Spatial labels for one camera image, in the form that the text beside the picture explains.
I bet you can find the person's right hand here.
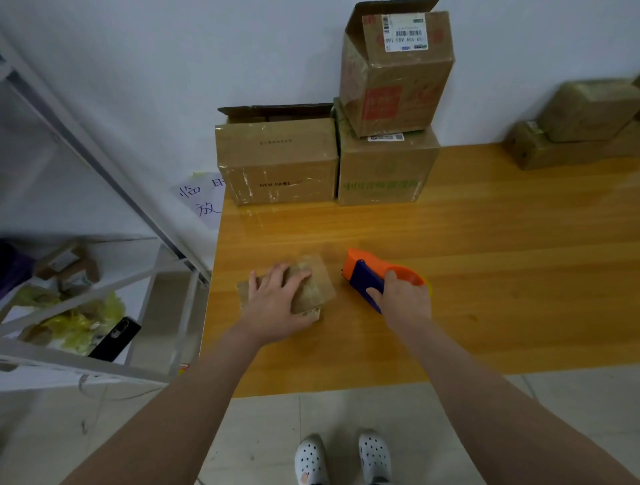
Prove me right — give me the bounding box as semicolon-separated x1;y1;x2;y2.
366;270;433;336

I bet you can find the person's left hand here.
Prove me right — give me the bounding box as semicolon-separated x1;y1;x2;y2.
240;262;321;346

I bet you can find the small box with white label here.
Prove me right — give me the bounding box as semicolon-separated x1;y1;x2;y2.
237;252;338;323

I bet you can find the blue orange tape dispenser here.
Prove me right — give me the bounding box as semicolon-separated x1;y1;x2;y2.
342;248;426;314

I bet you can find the stack of cardboard boxes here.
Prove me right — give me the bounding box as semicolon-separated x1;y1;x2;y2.
215;0;456;207

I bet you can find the box barcode label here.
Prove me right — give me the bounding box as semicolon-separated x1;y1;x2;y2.
505;120;640;170

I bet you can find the small open-flap cardboard box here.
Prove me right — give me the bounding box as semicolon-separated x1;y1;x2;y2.
540;79;640;143

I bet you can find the person's right forearm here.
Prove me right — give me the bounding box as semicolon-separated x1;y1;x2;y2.
395;320;640;485

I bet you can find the person's left forearm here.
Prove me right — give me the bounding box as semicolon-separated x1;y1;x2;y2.
60;324;266;485

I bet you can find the wooden table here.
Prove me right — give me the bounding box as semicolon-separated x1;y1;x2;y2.
200;143;640;399

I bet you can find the black mobile phone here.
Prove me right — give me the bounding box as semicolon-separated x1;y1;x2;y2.
87;316;142;363

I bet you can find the yellow plastic bag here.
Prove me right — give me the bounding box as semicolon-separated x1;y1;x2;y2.
15;290;126;353

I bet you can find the grey metal shelf rack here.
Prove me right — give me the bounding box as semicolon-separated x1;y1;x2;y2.
0;35;213;386

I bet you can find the small open carton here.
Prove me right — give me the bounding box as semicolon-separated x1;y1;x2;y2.
35;242;101;291

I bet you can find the dark blue bag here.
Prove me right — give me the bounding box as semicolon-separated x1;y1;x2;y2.
0;240;31;299

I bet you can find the white paper wall sign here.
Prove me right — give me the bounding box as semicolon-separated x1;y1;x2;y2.
175;172;226;226

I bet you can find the thin white cable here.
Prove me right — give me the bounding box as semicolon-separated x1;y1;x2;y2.
78;378;166;431

